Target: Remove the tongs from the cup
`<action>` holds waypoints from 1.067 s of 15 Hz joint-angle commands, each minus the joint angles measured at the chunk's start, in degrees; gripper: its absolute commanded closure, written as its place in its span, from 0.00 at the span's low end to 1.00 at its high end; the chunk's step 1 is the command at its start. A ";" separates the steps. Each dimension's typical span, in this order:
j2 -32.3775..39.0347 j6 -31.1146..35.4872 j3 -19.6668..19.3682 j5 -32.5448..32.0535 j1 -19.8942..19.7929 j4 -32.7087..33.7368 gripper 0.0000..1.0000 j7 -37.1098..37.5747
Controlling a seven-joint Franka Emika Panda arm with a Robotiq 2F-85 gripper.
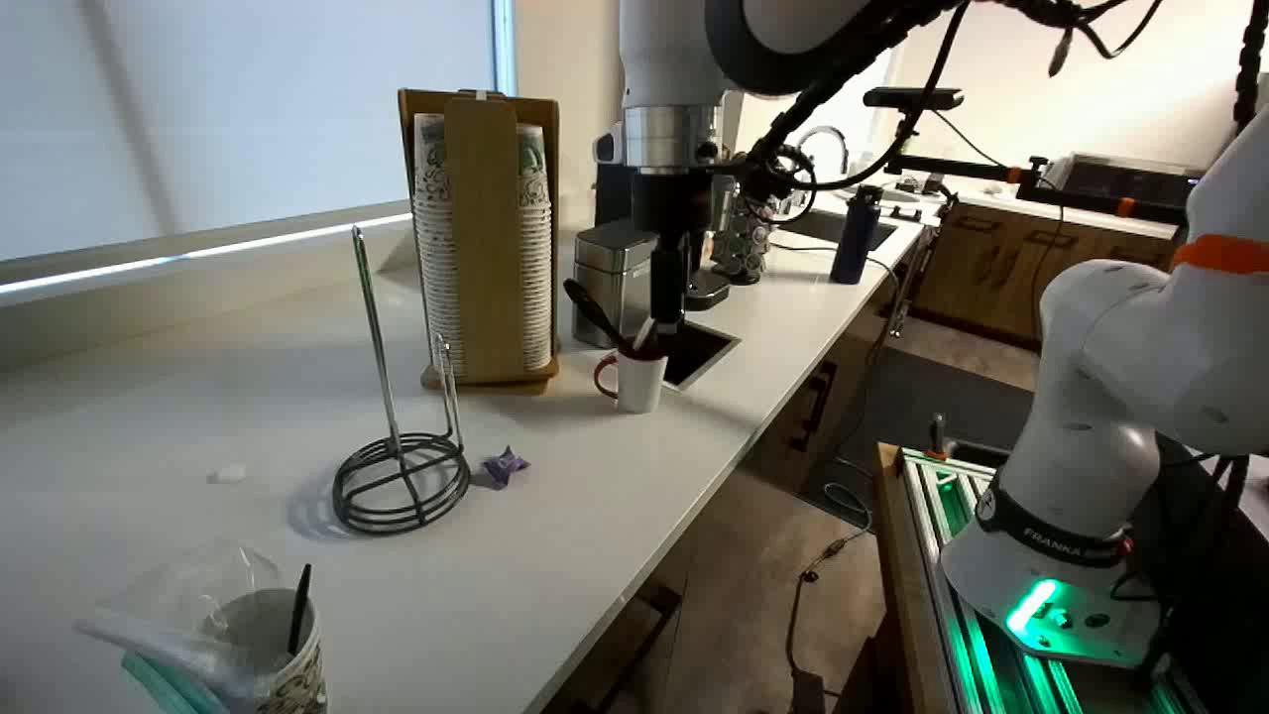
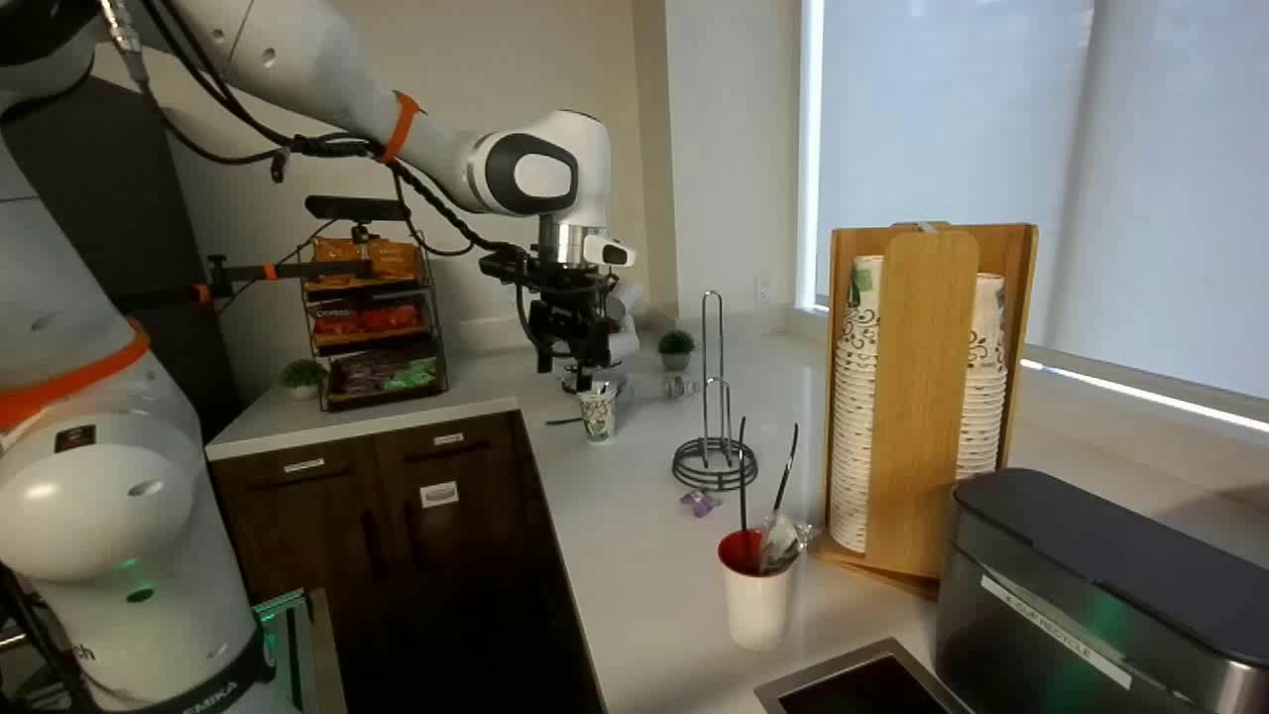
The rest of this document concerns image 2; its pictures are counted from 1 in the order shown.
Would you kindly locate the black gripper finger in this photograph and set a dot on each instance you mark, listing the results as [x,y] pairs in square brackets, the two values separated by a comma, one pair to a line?
[543,348]
[588,358]

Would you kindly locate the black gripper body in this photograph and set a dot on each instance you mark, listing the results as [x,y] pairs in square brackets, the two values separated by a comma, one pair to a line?
[573,287]

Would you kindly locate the metal tongs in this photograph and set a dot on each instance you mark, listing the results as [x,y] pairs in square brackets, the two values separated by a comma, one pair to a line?
[782,535]

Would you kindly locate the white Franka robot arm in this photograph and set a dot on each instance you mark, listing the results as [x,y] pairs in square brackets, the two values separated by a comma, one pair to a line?
[80,500]

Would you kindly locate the patterned paper cup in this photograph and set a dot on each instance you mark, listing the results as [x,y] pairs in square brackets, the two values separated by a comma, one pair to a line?
[597,418]

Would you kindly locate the white cup with red inside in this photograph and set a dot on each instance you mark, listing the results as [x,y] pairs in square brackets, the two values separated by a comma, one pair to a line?
[753,607]

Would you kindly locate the black stirrer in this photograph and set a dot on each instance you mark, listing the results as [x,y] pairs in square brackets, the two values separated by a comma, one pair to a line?
[563,423]

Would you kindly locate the small potted plant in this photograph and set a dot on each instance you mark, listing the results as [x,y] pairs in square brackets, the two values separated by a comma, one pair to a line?
[674,348]
[304,373]

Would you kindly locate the snack rack with packets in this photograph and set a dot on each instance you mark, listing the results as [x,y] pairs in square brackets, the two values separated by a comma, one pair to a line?
[371,321]

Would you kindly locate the white cabinet label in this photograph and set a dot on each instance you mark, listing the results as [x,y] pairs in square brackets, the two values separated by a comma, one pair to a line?
[439,494]

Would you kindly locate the small purple wrapper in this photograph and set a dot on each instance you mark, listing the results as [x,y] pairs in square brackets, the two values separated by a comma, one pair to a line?
[699,500]

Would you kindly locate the thin black stick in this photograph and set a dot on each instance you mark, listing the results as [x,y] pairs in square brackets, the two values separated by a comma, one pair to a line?
[741,490]

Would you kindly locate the stack of patterned paper cups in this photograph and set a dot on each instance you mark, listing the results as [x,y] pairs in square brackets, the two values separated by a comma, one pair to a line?
[854,423]
[982,399]

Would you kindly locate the dark wooden cabinet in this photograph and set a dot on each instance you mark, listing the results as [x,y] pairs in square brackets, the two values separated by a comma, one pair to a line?
[330,529]

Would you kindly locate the white roller window blind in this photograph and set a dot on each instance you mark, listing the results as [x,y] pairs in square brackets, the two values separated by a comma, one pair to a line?
[951,145]

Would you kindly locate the steel sink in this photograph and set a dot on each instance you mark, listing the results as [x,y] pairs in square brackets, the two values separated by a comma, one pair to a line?
[858,689]

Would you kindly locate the black and steel bin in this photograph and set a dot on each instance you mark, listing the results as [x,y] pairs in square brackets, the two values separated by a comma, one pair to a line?
[1094,596]

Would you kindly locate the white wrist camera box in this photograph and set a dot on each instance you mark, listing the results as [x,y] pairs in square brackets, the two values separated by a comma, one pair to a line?
[597,247]

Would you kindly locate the black bar camera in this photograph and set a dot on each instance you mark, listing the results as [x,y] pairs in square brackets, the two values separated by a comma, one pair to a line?
[358,207]

